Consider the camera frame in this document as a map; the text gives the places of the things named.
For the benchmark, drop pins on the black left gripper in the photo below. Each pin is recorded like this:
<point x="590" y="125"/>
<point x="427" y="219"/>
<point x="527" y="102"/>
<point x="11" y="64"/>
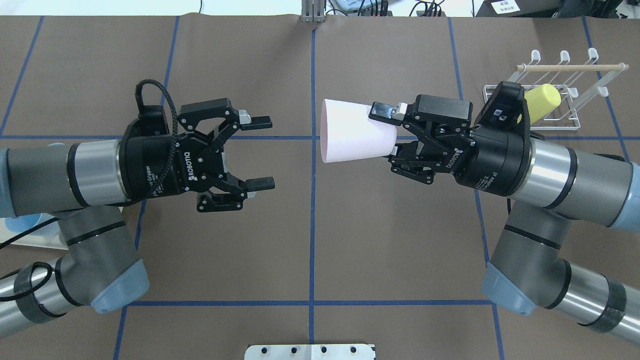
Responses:
<point x="150" y="167"/>

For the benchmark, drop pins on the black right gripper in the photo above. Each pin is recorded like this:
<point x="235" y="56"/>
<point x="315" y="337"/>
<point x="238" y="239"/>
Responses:
<point x="495" y="162"/>

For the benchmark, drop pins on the pink plastic cup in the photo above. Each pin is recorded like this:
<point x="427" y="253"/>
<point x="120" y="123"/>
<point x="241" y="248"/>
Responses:
<point x="347" y="133"/>

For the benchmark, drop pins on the yellow plastic cup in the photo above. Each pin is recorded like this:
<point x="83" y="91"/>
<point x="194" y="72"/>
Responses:
<point x="541" y="101"/>

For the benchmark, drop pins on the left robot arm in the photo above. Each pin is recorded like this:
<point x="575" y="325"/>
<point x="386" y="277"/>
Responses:
<point x="82" y="188"/>

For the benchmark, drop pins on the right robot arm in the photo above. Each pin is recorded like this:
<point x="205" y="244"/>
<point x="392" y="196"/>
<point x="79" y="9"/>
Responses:
<point x="550" y="187"/>

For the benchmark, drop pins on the white serving tray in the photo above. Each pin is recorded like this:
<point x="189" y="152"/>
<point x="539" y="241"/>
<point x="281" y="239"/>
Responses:
<point x="53" y="242"/>

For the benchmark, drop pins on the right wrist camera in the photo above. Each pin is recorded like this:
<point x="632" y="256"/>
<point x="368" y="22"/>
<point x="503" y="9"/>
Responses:
<point x="506" y="110"/>

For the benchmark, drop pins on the white wire cup rack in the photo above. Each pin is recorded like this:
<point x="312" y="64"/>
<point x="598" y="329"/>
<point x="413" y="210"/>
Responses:
<point x="577" y="84"/>

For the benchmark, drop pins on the white camera stand pillar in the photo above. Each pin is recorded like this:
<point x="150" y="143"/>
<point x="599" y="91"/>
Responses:
<point x="340" y="351"/>

